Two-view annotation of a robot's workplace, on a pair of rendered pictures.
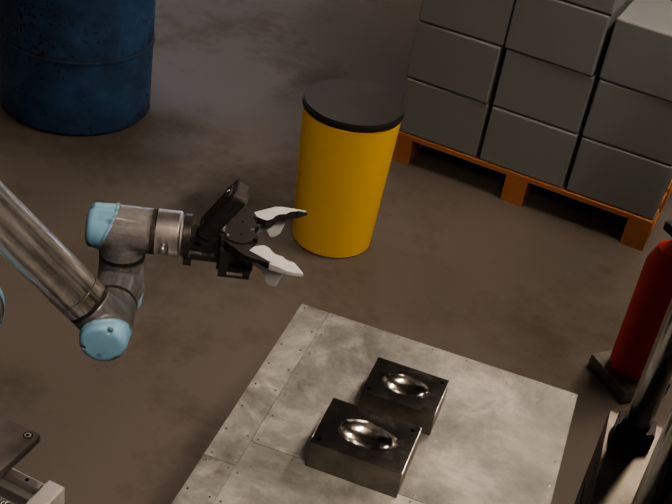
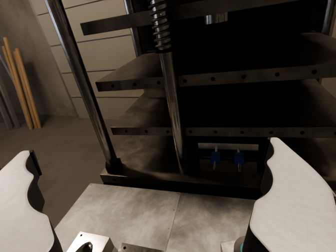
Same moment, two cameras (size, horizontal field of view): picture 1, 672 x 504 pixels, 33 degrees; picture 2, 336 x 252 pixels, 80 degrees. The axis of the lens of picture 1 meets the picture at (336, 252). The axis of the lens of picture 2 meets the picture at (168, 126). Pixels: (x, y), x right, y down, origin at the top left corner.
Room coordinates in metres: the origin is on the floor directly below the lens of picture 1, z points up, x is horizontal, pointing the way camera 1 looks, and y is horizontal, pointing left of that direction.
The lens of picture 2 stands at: (1.49, 0.16, 1.52)
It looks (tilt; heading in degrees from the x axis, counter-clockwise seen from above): 29 degrees down; 277
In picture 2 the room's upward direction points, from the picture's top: 10 degrees counter-clockwise
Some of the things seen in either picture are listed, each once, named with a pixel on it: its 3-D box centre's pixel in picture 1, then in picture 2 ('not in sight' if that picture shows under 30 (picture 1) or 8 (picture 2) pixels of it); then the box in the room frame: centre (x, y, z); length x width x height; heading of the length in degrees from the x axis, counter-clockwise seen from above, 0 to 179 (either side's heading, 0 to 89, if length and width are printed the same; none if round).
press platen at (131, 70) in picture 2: not in sight; (218, 57); (1.29, -1.00, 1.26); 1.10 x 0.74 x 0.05; 167
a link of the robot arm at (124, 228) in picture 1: (122, 229); not in sight; (1.48, 0.35, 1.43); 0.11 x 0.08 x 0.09; 96
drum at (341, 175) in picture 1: (342, 171); not in sight; (3.75, 0.03, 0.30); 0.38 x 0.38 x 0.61
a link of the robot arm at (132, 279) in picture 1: (119, 283); not in sight; (1.47, 0.34, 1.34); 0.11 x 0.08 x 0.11; 6
